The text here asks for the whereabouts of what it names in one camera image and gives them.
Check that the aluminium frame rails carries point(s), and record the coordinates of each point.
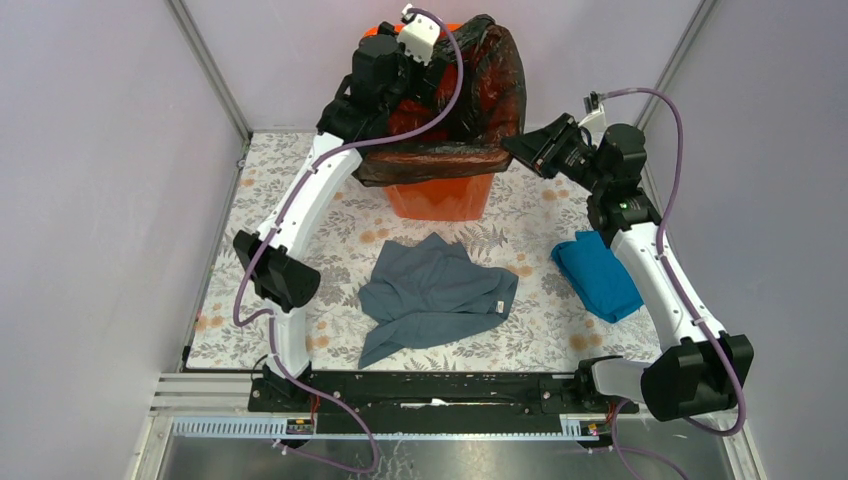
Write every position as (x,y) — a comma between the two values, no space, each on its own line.
(740,449)

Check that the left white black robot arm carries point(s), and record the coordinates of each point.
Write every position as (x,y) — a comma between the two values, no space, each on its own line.
(388,68)

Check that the orange plastic trash bin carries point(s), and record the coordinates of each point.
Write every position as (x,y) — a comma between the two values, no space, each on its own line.
(449,199)

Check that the teal blue cloth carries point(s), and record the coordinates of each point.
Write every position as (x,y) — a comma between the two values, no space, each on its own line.
(599,279)

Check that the black plastic trash bag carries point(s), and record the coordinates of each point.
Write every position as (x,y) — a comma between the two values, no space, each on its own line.
(467,142)

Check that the floral patterned table mat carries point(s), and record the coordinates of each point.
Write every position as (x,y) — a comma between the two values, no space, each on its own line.
(525,217)

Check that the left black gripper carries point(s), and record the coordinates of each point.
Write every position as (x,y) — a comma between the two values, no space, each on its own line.
(422,87)

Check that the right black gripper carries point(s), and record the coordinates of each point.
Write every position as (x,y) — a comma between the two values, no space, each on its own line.
(539,149)

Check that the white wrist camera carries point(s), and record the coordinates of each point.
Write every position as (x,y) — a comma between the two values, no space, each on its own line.
(594,120)
(417,33)

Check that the grey-blue cloth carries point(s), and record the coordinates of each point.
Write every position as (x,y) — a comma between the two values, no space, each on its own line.
(429,295)

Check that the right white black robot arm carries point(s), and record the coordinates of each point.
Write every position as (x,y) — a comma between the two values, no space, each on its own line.
(702,368)

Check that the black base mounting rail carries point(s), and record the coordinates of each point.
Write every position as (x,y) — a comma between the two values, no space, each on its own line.
(421,403)

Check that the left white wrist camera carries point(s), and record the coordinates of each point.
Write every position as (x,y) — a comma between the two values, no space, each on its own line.
(417,33)

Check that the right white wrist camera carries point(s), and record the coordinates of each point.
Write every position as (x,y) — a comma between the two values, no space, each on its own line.
(594,120)

